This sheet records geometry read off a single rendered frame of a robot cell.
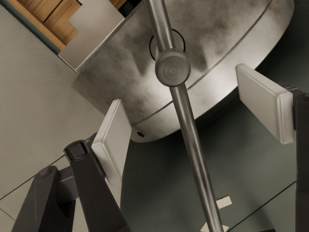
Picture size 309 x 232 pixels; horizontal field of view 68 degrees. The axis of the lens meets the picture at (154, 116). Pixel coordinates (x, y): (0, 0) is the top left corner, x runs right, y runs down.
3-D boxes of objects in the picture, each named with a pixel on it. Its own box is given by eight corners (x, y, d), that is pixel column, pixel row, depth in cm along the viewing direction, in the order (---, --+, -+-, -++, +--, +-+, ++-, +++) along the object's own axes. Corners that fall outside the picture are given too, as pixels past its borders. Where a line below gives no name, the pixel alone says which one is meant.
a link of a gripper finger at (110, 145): (121, 183, 14) (109, 186, 14) (132, 128, 20) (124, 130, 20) (102, 142, 12) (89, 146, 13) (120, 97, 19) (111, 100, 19)
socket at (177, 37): (146, 32, 24) (145, 35, 21) (177, 22, 23) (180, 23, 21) (155, 63, 25) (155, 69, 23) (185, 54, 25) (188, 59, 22)
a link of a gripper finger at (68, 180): (99, 198, 12) (48, 210, 12) (115, 146, 16) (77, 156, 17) (87, 176, 11) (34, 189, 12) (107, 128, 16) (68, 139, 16)
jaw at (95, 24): (145, 38, 33) (88, 97, 34) (140, 40, 38) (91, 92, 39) (85, -26, 30) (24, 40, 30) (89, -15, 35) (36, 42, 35)
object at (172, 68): (152, 36, 24) (150, 58, 14) (173, 29, 24) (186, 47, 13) (158, 56, 25) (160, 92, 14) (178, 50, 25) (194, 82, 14)
